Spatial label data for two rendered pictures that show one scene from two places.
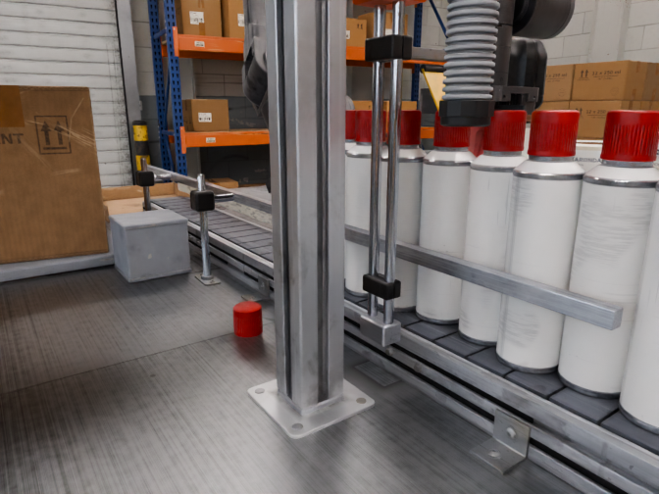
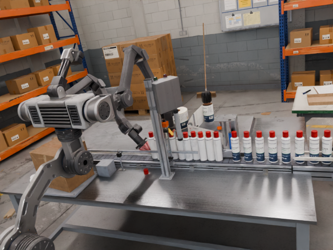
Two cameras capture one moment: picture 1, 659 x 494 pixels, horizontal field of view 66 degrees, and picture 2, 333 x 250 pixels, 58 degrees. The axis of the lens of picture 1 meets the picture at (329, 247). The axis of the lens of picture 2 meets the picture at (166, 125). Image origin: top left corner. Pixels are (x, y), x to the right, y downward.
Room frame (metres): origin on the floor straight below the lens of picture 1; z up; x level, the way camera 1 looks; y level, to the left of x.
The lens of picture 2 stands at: (-1.13, 0.87, 1.87)
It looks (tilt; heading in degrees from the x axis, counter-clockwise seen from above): 21 degrees down; 329
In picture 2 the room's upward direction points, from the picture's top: 10 degrees counter-clockwise
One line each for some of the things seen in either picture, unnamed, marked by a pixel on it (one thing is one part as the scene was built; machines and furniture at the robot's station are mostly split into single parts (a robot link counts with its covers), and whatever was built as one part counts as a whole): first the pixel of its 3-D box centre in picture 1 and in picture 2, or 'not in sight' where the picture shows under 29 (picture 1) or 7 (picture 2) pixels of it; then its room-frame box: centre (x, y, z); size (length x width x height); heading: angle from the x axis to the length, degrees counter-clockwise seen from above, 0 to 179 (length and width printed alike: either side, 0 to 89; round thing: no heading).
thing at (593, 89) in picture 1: (569, 159); (143, 75); (4.09, -1.93, 0.70); 1.20 x 0.82 x 1.39; 35
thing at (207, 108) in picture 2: not in sight; (207, 107); (0.73, -0.67, 1.04); 0.09 x 0.09 x 0.29
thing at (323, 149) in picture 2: not in sight; (326, 147); (-0.30, -0.65, 0.98); 0.05 x 0.05 x 0.20
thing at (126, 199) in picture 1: (145, 199); not in sight; (1.34, 0.49, 0.85); 0.30 x 0.26 x 0.04; 35
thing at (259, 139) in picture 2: not in sight; (259, 146); (0.00, -0.44, 0.98); 0.05 x 0.05 x 0.20
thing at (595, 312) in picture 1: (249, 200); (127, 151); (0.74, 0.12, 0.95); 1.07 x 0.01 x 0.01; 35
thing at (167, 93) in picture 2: not in sight; (165, 94); (0.39, -0.07, 1.38); 0.17 x 0.10 x 0.19; 90
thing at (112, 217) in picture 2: not in sight; (170, 196); (0.74, -0.16, 0.40); 2.04 x 1.25 x 0.81; 35
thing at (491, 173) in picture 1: (495, 229); (180, 145); (0.44, -0.15, 0.98); 0.05 x 0.05 x 0.20
